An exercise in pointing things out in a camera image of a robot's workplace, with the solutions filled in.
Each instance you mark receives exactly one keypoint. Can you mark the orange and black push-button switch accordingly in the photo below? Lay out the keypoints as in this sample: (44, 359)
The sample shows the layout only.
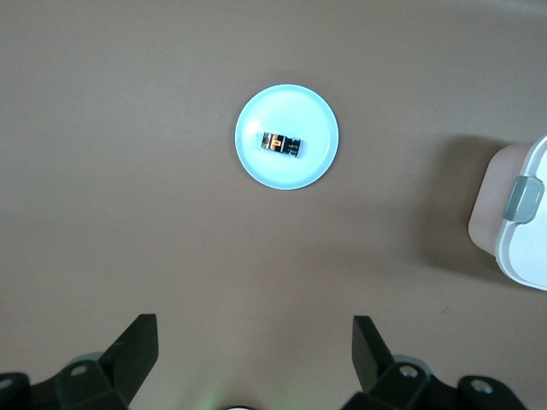
(282, 145)

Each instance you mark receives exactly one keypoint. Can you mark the light blue round plate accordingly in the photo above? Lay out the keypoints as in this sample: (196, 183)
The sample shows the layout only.
(286, 111)

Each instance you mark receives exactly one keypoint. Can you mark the white lidded box grey latches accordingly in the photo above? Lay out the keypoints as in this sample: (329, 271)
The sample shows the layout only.
(525, 256)

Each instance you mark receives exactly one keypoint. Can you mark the brown table cover sheet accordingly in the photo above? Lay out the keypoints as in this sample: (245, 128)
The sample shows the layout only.
(128, 171)

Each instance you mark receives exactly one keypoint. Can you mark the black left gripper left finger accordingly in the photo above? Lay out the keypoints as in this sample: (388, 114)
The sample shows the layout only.
(132, 354)

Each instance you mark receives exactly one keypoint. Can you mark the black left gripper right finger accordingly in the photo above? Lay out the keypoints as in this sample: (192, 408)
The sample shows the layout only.
(376, 363)

